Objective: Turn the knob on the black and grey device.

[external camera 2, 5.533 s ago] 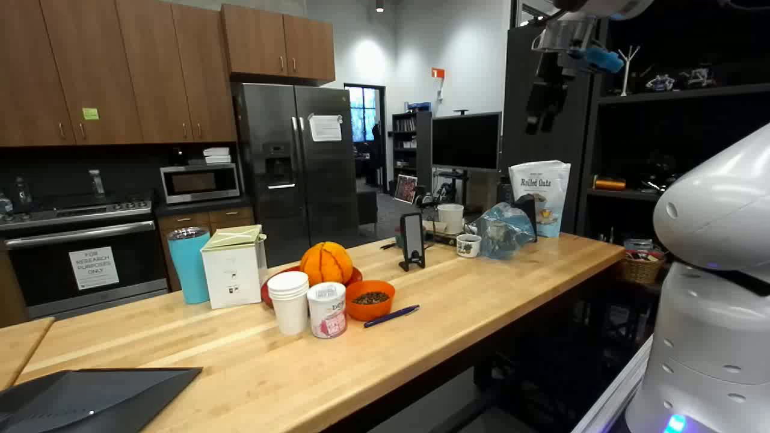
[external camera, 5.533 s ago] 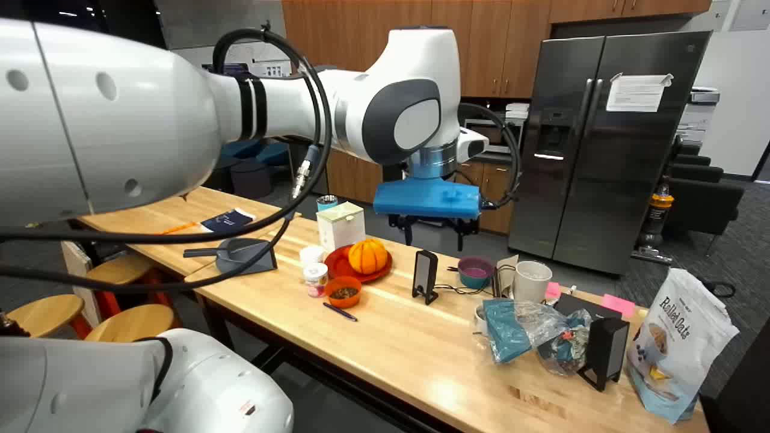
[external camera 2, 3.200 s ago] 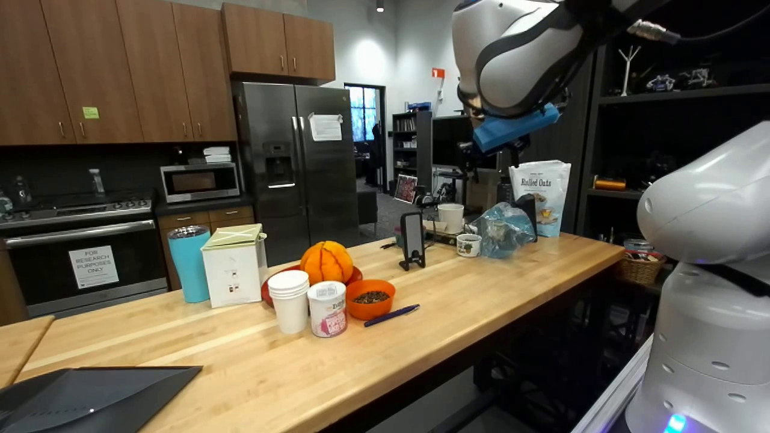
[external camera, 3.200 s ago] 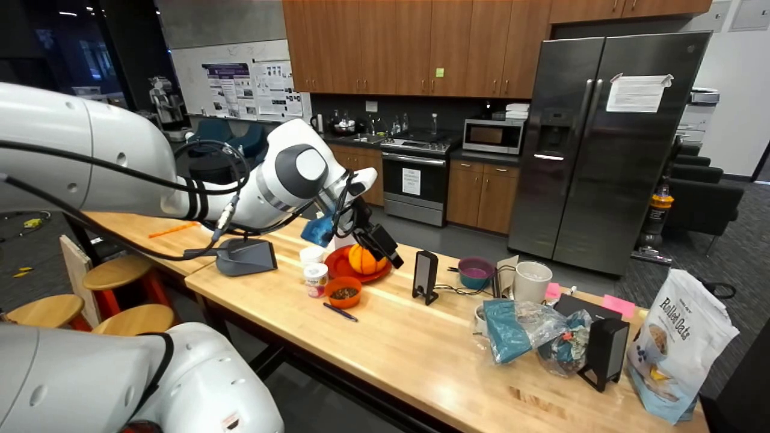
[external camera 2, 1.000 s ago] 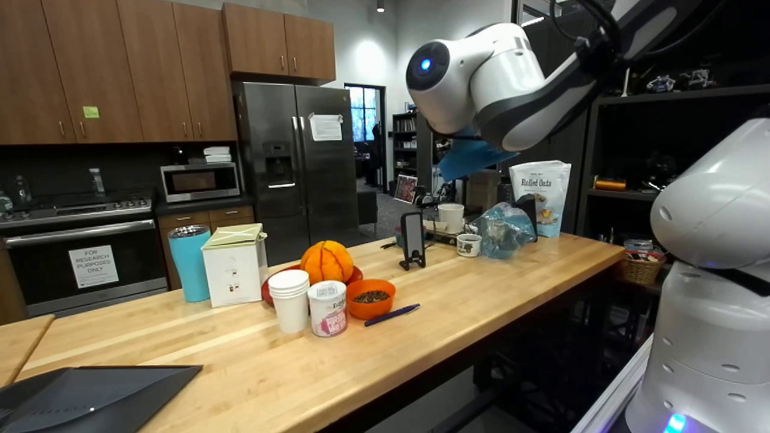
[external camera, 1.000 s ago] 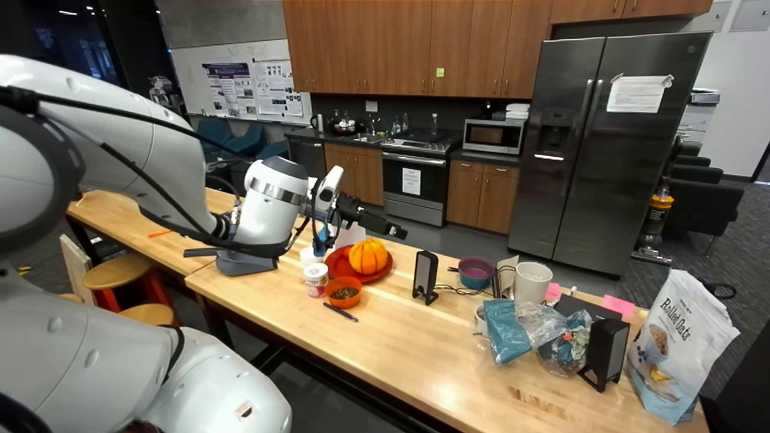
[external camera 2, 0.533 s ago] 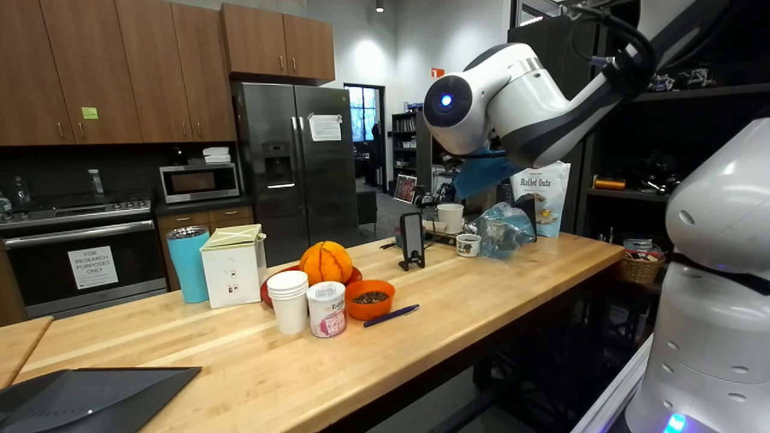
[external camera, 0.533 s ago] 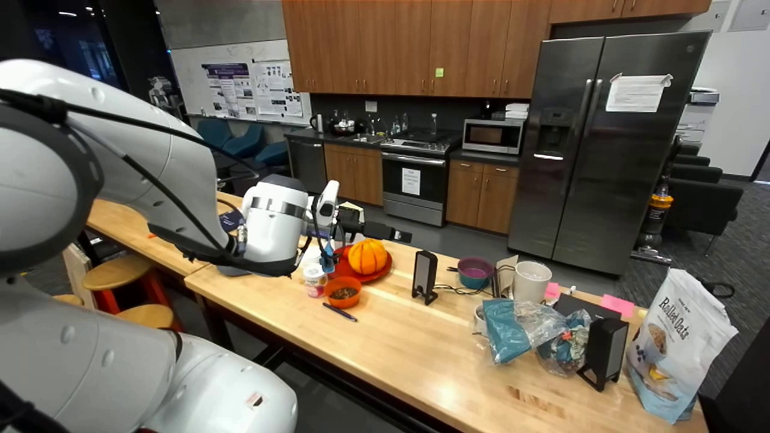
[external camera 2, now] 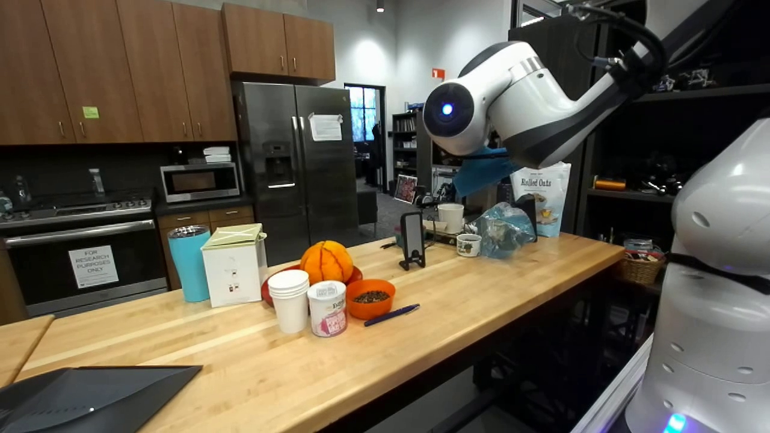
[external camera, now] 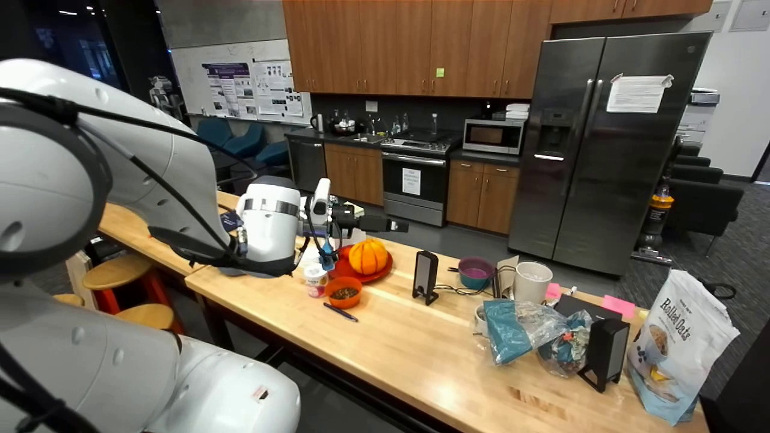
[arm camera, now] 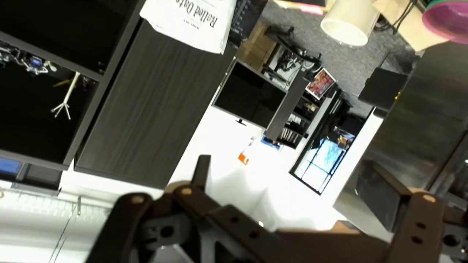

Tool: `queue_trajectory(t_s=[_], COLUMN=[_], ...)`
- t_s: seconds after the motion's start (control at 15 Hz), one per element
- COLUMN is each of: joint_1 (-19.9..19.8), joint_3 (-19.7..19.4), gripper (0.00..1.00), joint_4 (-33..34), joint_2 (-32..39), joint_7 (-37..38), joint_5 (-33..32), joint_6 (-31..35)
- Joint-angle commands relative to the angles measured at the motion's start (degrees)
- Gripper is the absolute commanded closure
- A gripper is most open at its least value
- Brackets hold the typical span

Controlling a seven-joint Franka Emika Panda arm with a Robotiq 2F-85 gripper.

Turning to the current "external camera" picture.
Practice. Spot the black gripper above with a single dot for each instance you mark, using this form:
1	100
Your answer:
346	220

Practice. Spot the black grey Dell speaker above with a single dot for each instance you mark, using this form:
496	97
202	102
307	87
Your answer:
424	277

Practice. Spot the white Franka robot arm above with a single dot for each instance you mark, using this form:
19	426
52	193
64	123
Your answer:
48	177

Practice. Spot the orange toy basketball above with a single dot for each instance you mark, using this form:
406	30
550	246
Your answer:
368	256

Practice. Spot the black steel oven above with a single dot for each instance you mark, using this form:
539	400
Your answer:
413	183

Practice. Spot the white paper on oven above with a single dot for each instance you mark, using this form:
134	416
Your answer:
413	182

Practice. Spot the red plate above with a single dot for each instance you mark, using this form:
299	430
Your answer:
377	275

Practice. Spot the white paper cup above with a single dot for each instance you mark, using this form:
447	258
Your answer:
313	256

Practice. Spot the orange bowl with grains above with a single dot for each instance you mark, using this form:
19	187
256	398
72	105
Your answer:
342	293

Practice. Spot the white cup pink label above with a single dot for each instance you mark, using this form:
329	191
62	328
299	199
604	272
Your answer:
317	283

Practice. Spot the dark blue pen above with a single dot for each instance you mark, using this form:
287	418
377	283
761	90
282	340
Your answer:
340	312

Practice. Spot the stacked purple teal bowls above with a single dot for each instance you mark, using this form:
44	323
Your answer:
477	275

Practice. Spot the silver microwave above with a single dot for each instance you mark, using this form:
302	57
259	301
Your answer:
492	137

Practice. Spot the white plastic cup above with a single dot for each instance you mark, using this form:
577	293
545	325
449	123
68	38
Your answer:
532	283

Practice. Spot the teal packet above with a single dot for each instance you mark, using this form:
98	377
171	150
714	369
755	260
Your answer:
506	331

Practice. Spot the green sticky note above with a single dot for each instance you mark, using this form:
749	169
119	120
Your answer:
439	74

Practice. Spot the teal armchair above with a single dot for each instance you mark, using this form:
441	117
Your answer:
242	140

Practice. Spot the white containers on microwave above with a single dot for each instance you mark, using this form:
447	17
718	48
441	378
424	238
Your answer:
518	111

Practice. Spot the small pink sticky note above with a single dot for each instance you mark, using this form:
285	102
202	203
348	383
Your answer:
554	293

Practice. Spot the white poster board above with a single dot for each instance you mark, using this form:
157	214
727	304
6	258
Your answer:
249	85

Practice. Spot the clear plastic bag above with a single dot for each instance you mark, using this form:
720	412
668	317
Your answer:
554	337

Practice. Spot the flat black box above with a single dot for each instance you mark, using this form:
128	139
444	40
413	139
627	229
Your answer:
578	307

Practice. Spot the stainless steel refrigerator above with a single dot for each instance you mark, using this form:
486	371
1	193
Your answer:
603	152

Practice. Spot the plain black speaker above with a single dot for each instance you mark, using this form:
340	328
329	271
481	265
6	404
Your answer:
607	352

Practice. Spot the yellow grey vacuum cleaner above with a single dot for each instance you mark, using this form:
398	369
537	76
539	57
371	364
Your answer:
657	220

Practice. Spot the white paper on refrigerator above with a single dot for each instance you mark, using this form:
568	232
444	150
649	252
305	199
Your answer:
639	96

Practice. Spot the black sofa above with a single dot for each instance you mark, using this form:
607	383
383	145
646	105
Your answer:
700	193

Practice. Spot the rolled oats bag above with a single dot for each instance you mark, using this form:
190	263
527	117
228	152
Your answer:
682	345

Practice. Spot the wooden cabinet over refrigerator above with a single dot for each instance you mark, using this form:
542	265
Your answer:
627	8

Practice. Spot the wide wooden wall cabinets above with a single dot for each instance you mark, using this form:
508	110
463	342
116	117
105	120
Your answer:
400	44

